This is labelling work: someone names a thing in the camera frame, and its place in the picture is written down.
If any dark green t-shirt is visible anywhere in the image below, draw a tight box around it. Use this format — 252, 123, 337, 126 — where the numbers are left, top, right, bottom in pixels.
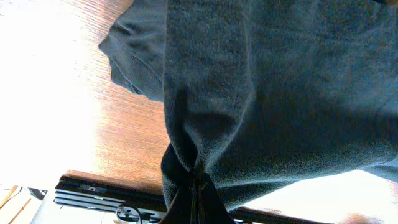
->
99, 0, 397, 223

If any black aluminium frame rail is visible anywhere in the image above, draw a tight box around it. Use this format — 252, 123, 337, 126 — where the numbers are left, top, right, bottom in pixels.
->
54, 174, 327, 224

